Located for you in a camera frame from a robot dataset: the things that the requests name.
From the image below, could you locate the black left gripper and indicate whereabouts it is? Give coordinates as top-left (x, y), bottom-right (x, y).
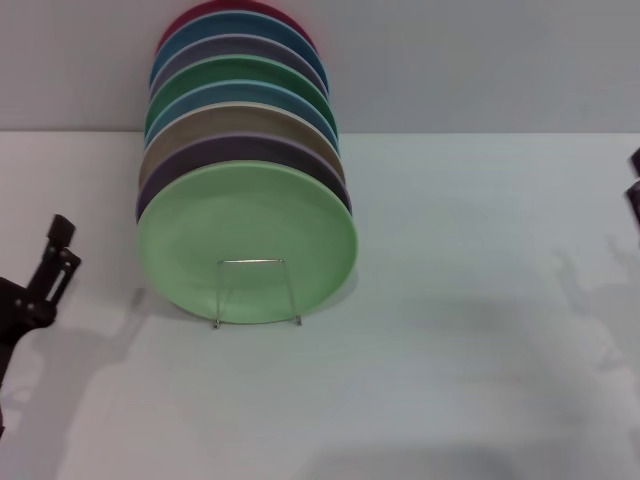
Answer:
top-left (0, 214), bottom-right (82, 386)

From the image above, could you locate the purple plate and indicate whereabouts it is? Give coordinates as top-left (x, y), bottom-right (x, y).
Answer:
top-left (134, 132), bottom-right (354, 224)

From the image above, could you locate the beige plate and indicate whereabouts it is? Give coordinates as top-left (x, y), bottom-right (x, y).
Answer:
top-left (138, 102), bottom-right (346, 186)

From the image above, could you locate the grey lilac plate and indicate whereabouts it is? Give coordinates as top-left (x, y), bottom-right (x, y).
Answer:
top-left (148, 33), bottom-right (331, 96)

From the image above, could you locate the dark green plate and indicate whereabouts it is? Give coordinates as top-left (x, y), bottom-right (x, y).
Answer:
top-left (145, 54), bottom-right (335, 129)

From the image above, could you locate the light blue plate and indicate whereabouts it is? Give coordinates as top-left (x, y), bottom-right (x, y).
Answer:
top-left (143, 78), bottom-right (340, 151)

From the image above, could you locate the red plate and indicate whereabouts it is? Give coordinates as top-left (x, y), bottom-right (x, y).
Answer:
top-left (155, 0), bottom-right (317, 54)

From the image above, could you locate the teal blue plate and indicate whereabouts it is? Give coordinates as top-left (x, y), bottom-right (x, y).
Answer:
top-left (149, 10), bottom-right (321, 76)

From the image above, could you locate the light green plate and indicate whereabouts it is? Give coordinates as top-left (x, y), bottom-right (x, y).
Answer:
top-left (138, 159), bottom-right (360, 326)

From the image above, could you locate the metal wire plate rack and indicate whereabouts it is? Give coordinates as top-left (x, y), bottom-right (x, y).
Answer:
top-left (212, 257), bottom-right (304, 330)

